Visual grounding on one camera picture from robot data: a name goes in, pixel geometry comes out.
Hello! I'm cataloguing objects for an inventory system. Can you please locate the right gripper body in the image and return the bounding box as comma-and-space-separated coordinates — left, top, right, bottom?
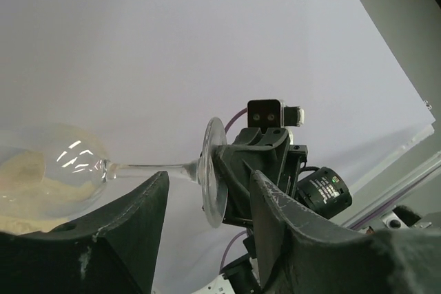
277, 145, 308, 198

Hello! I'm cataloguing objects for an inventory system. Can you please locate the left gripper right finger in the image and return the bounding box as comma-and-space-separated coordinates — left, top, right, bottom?
250, 171, 440, 293

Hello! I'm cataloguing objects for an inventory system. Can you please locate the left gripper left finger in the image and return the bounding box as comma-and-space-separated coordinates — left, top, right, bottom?
1, 171, 170, 293

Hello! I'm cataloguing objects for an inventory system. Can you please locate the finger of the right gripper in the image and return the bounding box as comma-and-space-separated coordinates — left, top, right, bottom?
214, 128, 289, 225

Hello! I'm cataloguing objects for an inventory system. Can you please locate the clear front wine glass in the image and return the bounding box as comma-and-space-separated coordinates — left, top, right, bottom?
1, 117, 227, 228

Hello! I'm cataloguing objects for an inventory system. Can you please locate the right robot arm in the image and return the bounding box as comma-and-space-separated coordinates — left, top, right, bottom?
214, 127, 352, 228

